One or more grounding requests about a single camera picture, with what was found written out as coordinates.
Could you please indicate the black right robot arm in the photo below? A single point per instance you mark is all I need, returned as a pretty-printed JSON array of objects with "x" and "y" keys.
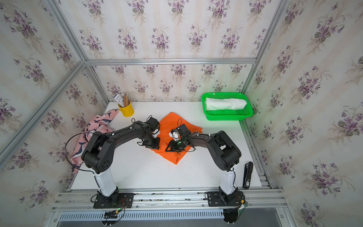
[{"x": 224, "y": 152}]

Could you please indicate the orange cloth garment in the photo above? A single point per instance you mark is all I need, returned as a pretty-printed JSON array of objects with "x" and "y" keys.
[{"x": 167, "y": 124}]

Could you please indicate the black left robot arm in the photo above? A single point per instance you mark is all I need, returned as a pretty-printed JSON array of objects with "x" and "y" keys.
[{"x": 99, "y": 152}]

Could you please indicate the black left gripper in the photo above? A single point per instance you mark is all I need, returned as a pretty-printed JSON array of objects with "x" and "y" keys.
[{"x": 155, "y": 145}]

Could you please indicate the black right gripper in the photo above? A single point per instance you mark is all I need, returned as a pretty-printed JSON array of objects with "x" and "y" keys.
[{"x": 172, "y": 147}]

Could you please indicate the pink patterned garment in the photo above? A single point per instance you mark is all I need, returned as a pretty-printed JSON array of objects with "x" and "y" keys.
[{"x": 99, "y": 123}]

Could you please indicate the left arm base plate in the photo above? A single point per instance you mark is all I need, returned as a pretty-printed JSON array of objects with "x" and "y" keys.
[{"x": 119, "y": 200}]

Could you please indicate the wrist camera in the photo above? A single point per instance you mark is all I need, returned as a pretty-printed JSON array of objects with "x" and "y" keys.
[
  {"x": 156, "y": 132},
  {"x": 174, "y": 134}
]

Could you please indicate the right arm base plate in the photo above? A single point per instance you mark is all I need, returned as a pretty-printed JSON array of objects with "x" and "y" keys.
[{"x": 220, "y": 199}]

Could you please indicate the white shorts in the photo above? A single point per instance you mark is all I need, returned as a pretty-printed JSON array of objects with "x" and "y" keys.
[{"x": 225, "y": 104}]

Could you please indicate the black stapler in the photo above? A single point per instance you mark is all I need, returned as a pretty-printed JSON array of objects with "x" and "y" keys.
[{"x": 248, "y": 169}]

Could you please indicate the green plastic basket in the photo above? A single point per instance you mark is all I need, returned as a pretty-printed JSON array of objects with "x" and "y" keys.
[{"x": 226, "y": 115}]

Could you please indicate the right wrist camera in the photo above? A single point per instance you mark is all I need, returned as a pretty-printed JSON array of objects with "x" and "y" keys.
[{"x": 174, "y": 134}]

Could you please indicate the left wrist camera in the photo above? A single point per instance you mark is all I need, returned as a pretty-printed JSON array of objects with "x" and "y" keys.
[{"x": 156, "y": 132}]

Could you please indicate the wooden pencils bundle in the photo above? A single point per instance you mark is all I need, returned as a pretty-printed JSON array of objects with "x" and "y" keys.
[{"x": 125, "y": 99}]

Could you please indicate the yellow pencil cup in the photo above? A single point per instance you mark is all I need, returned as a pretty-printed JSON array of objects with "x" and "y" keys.
[{"x": 127, "y": 111}]

